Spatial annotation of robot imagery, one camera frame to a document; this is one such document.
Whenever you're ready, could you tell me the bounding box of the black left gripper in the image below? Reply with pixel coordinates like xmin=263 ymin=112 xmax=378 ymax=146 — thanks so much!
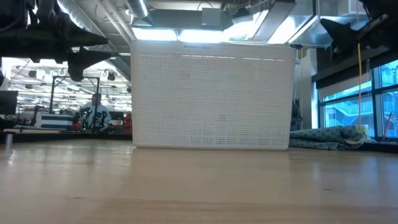
xmin=0 ymin=13 xmax=113 ymax=83

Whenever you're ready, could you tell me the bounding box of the black background rig frame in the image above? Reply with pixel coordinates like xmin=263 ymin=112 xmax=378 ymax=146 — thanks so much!
xmin=49 ymin=75 xmax=100 ymax=124

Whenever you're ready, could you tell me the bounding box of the grey ceiling box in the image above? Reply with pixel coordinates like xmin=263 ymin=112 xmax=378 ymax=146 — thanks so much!
xmin=201 ymin=7 xmax=222 ymax=27

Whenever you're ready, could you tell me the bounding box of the black aluminium table frame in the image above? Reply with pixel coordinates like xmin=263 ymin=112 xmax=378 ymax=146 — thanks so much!
xmin=0 ymin=132 xmax=398 ymax=154

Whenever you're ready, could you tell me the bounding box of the blue striped box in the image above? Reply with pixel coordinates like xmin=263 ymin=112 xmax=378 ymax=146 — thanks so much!
xmin=33 ymin=113 xmax=75 ymax=131

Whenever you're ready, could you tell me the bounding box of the teal patterned folded cloth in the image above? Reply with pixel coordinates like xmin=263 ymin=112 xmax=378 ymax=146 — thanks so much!
xmin=289 ymin=125 xmax=366 ymax=151

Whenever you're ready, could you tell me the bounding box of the white perforated plastic basket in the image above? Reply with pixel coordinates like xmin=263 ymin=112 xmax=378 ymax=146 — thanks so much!
xmin=129 ymin=39 xmax=297 ymax=151

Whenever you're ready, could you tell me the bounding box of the red stick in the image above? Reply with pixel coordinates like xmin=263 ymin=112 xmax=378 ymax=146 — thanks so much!
xmin=382 ymin=111 xmax=393 ymax=139

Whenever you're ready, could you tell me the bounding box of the black standing panel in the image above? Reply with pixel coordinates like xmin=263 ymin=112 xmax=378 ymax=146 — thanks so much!
xmin=292 ymin=98 xmax=303 ymax=131

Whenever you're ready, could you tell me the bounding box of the person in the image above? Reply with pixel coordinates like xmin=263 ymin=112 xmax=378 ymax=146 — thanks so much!
xmin=80 ymin=92 xmax=112 ymax=131

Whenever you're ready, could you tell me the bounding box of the black monitor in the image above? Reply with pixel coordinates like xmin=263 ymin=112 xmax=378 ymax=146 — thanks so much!
xmin=0 ymin=90 xmax=19 ymax=116

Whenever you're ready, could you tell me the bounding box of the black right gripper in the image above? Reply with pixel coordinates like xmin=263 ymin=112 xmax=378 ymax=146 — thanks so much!
xmin=320 ymin=0 xmax=398 ymax=55

